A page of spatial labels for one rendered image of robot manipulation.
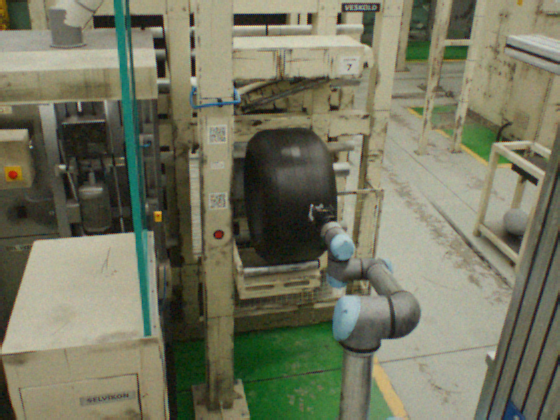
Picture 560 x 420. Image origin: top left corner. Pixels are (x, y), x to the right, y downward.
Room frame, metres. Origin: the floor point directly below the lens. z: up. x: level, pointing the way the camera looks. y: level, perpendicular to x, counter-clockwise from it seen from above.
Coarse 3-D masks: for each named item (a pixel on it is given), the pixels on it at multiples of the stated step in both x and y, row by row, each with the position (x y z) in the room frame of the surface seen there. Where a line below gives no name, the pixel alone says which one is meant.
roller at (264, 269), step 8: (264, 264) 1.96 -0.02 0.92; (272, 264) 1.96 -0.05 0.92; (280, 264) 1.96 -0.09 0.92; (288, 264) 1.97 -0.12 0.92; (296, 264) 1.97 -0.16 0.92; (304, 264) 1.98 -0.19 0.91; (312, 264) 1.98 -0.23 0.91; (248, 272) 1.92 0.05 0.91; (256, 272) 1.92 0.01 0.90; (264, 272) 1.93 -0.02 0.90; (272, 272) 1.94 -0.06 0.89; (280, 272) 1.95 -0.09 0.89
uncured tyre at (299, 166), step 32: (288, 128) 2.19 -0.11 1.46; (256, 160) 2.02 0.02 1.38; (288, 160) 1.95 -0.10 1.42; (320, 160) 1.97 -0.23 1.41; (256, 192) 2.34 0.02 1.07; (288, 192) 1.86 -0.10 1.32; (320, 192) 1.88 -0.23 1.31; (256, 224) 2.23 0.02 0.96; (288, 224) 1.82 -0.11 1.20; (288, 256) 1.87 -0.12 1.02; (320, 256) 1.94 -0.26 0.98
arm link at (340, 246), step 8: (328, 232) 1.58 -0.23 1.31; (336, 232) 1.56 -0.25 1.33; (344, 232) 1.57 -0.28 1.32; (328, 240) 1.55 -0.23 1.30; (336, 240) 1.52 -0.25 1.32; (344, 240) 1.51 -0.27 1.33; (328, 248) 1.54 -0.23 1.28; (336, 248) 1.49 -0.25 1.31; (344, 248) 1.50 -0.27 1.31; (352, 248) 1.50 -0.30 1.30; (328, 256) 1.53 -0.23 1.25; (336, 256) 1.49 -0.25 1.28; (344, 256) 1.49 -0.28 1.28
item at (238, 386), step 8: (200, 384) 2.14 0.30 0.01; (240, 384) 2.15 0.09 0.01; (200, 392) 2.08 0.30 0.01; (240, 392) 2.09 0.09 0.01; (240, 400) 2.04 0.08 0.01; (200, 408) 1.98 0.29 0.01; (208, 408) 1.97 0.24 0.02; (240, 408) 1.99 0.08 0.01; (200, 416) 1.93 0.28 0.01; (208, 416) 1.93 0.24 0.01; (216, 416) 1.93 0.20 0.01; (224, 416) 1.93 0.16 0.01; (232, 416) 1.93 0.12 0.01; (240, 416) 1.94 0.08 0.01; (248, 416) 1.94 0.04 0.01
